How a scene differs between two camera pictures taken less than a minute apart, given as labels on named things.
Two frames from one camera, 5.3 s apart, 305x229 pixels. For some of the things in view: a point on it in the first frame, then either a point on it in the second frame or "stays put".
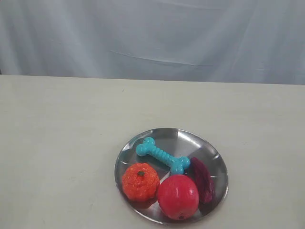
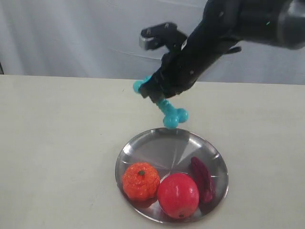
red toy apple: x=177 y=197 stays put
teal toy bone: x=147 y=147 -> x=172 y=116
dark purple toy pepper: x=201 y=176 stays put
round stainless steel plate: x=180 y=142 stays put
